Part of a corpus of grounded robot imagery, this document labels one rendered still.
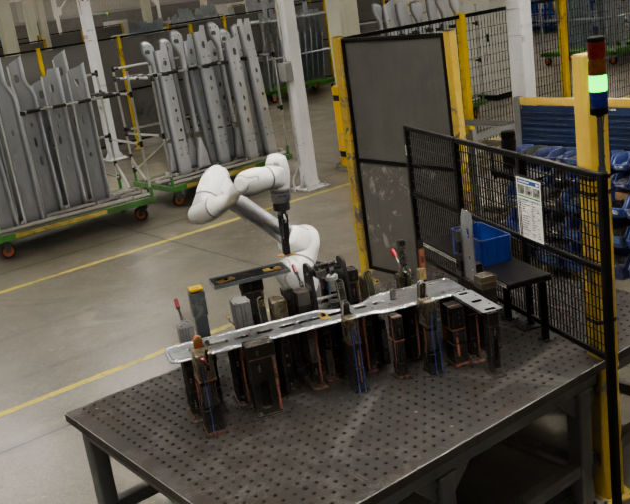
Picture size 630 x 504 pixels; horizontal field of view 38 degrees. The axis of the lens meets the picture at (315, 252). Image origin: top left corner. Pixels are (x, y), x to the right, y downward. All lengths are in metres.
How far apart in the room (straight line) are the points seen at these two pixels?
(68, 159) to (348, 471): 8.20
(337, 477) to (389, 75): 3.88
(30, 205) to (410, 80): 5.38
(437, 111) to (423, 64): 0.34
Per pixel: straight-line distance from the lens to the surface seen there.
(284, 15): 10.89
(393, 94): 6.65
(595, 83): 3.64
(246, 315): 4.03
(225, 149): 12.04
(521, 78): 8.43
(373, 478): 3.34
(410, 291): 4.19
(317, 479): 3.37
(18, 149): 10.50
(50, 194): 10.86
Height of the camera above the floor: 2.41
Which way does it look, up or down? 16 degrees down
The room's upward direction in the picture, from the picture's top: 8 degrees counter-clockwise
